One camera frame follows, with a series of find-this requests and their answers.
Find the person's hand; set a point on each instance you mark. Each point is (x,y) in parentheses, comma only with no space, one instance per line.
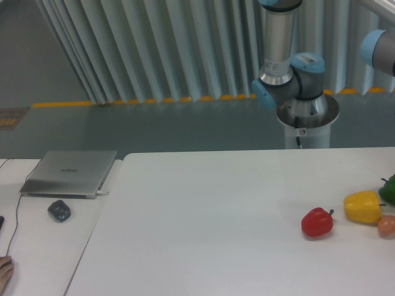
(6,271)

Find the yellow bell pepper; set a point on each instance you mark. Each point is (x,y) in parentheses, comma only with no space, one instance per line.
(363,207)

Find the red bell pepper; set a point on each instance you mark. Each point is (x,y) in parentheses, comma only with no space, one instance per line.
(317,222)

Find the green bell pepper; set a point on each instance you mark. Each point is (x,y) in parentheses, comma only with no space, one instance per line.
(387,191)

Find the silver closed laptop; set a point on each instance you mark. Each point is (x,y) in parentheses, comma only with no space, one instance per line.
(73,174)

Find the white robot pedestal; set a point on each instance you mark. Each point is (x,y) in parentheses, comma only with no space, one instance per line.
(307,124)

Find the orange bell pepper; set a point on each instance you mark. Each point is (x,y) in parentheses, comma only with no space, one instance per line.
(386,226)

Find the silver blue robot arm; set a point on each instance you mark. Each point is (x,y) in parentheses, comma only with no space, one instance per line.
(284,76)

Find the white pleated curtain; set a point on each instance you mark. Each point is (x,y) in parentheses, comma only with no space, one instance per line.
(185,50)

